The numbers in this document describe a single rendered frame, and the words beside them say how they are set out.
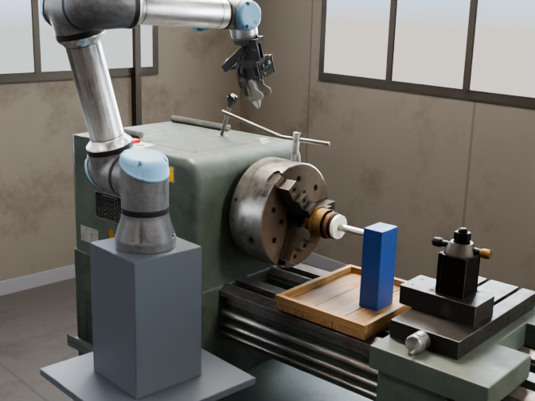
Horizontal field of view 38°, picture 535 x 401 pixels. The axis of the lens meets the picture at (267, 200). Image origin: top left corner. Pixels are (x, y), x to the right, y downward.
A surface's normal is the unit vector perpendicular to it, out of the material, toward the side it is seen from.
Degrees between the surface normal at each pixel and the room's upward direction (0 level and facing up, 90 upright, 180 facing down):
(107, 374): 90
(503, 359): 0
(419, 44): 90
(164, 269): 90
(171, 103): 90
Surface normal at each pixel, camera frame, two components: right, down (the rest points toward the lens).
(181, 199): -0.66, 0.18
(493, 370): 0.03, -0.97
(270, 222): 0.75, 0.18
